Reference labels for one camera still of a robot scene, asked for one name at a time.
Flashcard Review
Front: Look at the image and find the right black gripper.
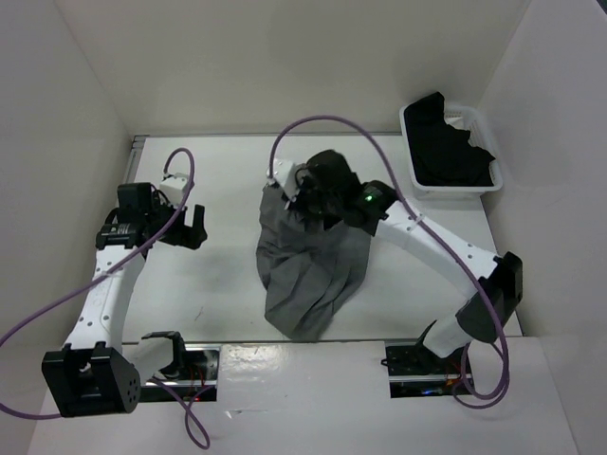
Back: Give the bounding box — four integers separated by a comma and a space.
283, 171, 340, 223

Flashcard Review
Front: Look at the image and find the grey pleated skirt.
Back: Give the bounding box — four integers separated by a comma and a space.
255, 185, 371, 342

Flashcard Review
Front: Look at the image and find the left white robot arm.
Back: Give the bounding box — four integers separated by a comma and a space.
42, 173, 208, 418

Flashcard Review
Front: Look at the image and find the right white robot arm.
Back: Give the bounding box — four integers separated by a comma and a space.
272, 150, 523, 373

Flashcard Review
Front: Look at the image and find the black skirt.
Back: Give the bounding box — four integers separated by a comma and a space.
403, 92, 494, 187

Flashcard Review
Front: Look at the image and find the white plastic basket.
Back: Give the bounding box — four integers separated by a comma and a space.
399, 102, 504, 200

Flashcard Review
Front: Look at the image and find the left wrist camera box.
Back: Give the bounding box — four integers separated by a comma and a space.
158, 173, 190, 209

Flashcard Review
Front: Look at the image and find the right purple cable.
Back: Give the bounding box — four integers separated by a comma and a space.
269, 115, 509, 410

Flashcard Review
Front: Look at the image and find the purple cable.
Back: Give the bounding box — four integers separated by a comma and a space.
269, 115, 509, 410
0, 149, 212, 450

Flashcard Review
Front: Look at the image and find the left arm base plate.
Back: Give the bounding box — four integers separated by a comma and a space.
128, 343, 223, 404

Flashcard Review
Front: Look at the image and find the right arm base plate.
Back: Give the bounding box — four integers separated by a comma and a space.
380, 339, 474, 398

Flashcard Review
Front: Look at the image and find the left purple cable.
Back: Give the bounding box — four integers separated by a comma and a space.
0, 149, 212, 450

